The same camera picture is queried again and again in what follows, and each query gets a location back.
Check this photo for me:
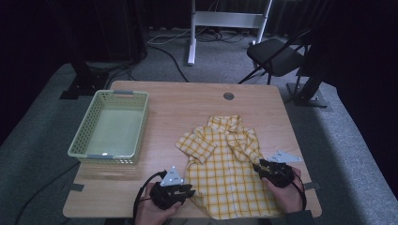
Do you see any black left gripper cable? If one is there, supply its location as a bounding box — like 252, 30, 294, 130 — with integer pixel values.
132, 170, 168, 225

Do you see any light green plastic basket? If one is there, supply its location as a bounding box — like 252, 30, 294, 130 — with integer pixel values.
67, 89, 150, 165

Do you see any white floor cable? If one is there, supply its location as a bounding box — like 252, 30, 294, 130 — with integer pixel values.
146, 27, 192, 45

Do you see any person's right hand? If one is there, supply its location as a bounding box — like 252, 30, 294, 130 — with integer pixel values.
262, 166, 303, 216

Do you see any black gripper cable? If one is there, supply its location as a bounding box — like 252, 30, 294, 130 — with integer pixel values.
290, 171, 308, 211
132, 170, 168, 225

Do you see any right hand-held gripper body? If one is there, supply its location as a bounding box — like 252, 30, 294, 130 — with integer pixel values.
262, 150, 303, 188

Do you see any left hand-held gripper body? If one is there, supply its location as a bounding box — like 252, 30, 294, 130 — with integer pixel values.
148, 165, 190, 211

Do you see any black stand with flat base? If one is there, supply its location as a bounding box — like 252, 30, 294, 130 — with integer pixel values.
59, 59, 110, 100
285, 69, 329, 109

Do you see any black floor cable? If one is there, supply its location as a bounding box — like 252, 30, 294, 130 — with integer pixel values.
149, 44, 190, 83
13, 160, 81, 225

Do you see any person's left hand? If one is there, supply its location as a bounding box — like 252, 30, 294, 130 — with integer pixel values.
134, 182, 182, 225

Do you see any black folding chair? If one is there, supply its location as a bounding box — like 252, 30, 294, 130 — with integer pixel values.
237, 28, 314, 85

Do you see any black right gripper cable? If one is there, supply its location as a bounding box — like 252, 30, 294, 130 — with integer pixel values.
290, 171, 308, 211

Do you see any white metal stand frame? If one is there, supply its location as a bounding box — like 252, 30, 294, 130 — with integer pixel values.
187, 0, 273, 67

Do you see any yellow plaid shirt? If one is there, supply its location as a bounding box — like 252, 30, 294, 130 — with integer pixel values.
175, 114, 283, 220

